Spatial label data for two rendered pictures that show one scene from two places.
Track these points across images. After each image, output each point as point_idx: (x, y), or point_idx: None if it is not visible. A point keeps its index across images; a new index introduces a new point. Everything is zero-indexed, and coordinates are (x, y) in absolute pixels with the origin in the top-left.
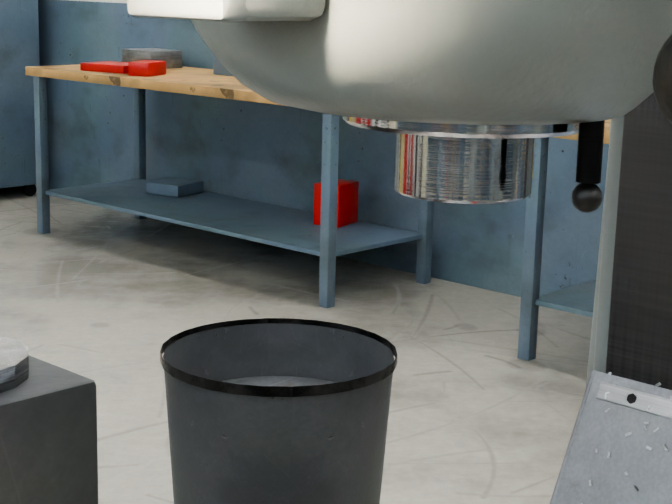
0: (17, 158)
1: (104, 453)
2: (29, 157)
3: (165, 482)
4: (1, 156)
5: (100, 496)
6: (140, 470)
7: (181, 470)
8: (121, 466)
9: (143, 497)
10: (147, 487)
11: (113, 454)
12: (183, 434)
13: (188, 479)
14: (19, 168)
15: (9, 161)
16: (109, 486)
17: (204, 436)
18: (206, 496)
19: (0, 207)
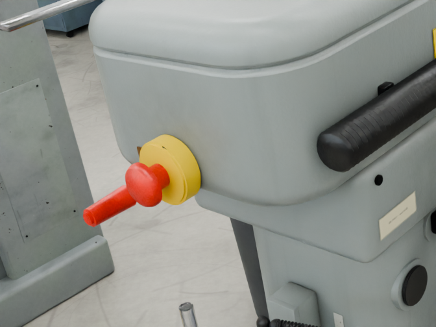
0: (91, 4)
1: (191, 205)
2: (98, 2)
3: (226, 218)
4: (82, 6)
5: (195, 233)
6: (211, 213)
7: (241, 242)
8: (201, 211)
9: (217, 230)
10: (217, 223)
11: (195, 204)
12: (239, 228)
13: (246, 247)
14: (94, 10)
15: (87, 7)
16: (198, 226)
17: (250, 229)
18: (256, 254)
19: (89, 36)
